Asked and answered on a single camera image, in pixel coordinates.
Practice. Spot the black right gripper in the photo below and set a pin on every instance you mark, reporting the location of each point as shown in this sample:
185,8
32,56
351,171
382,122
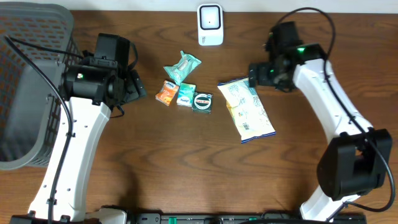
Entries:
260,78

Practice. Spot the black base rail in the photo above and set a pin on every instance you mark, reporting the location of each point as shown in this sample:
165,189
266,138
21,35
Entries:
157,217

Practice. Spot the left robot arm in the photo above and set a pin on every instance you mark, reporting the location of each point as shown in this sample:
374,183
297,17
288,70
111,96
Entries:
90,94

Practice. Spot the white barcode scanner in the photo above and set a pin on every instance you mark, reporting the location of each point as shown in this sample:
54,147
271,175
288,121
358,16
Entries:
210,24

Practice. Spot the dark green round-label pack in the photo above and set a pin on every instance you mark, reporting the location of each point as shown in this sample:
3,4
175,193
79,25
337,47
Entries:
202,102

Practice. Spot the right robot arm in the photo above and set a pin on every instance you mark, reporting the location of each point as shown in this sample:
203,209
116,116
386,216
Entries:
356,159

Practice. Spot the teal crinkled snack pack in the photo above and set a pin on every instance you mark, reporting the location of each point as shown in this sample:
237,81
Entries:
183,68

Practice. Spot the orange Kleenex tissue pack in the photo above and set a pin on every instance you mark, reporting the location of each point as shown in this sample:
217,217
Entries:
167,92

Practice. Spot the large yellow wipes pack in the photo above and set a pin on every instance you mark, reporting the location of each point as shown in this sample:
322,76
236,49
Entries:
246,109

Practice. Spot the dark grey plastic basket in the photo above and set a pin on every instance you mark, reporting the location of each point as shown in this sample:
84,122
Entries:
30,111

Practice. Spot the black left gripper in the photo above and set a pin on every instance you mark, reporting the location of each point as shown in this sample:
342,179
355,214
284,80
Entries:
137,86

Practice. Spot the teal Kleenex tissue pack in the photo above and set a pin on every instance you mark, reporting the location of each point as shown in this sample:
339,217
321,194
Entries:
185,94

